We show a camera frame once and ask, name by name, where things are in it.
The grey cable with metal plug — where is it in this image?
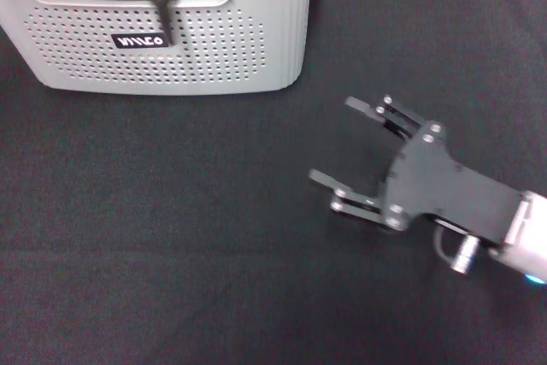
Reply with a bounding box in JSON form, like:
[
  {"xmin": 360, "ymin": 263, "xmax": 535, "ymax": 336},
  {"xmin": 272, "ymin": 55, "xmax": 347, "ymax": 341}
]
[{"xmin": 430, "ymin": 227, "xmax": 480, "ymax": 275}]

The black tablecloth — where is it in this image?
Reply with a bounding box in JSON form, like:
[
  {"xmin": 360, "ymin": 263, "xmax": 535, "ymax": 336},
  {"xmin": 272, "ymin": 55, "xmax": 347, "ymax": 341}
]
[{"xmin": 0, "ymin": 0, "xmax": 547, "ymax": 365}]

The grey perforated storage box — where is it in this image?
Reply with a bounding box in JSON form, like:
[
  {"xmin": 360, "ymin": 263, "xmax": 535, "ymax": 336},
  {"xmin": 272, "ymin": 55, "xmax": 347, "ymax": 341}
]
[{"xmin": 0, "ymin": 0, "xmax": 315, "ymax": 97}]

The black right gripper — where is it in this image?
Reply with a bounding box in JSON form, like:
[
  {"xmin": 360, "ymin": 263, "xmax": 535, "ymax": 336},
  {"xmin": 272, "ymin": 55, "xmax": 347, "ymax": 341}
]
[{"xmin": 307, "ymin": 94, "xmax": 526, "ymax": 249}]

